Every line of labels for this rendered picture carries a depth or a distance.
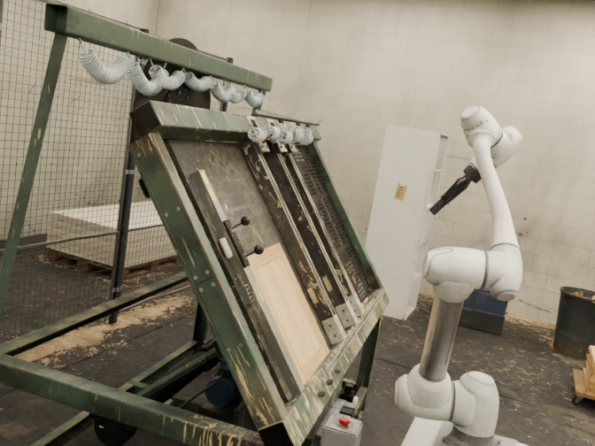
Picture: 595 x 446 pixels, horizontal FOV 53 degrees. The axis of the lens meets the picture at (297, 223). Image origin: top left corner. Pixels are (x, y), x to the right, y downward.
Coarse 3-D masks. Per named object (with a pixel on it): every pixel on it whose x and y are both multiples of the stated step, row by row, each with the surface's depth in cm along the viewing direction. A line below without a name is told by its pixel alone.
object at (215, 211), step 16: (192, 176) 233; (208, 192) 232; (208, 208) 233; (240, 272) 232; (256, 288) 233; (256, 304) 231; (272, 320) 234; (272, 336) 231; (288, 352) 235; (288, 368) 231; (288, 384) 231
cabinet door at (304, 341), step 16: (256, 256) 252; (272, 256) 268; (256, 272) 245; (272, 272) 261; (288, 272) 277; (272, 288) 253; (288, 288) 269; (272, 304) 246; (288, 304) 261; (304, 304) 277; (288, 320) 254; (304, 320) 270; (288, 336) 247; (304, 336) 262; (320, 336) 278; (304, 352) 255; (320, 352) 270; (304, 368) 247; (304, 384) 241
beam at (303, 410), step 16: (368, 304) 363; (384, 304) 397; (368, 320) 348; (352, 352) 300; (320, 368) 256; (320, 384) 247; (336, 384) 263; (304, 400) 227; (320, 400) 240; (288, 416) 210; (304, 416) 221; (272, 432) 207; (288, 432) 206; (304, 432) 216
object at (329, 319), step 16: (256, 144) 292; (256, 160) 293; (256, 176) 294; (272, 176) 297; (272, 192) 292; (272, 208) 293; (288, 224) 292; (288, 240) 292; (304, 256) 291; (304, 272) 292; (320, 288) 291; (320, 304) 291; (336, 320) 292; (336, 336) 291
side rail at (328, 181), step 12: (312, 144) 410; (312, 156) 411; (324, 168) 410; (324, 180) 410; (336, 192) 410; (336, 204) 410; (348, 216) 411; (348, 228) 409; (360, 240) 413; (360, 252) 409; (360, 264) 410; (372, 264) 414; (372, 276) 408
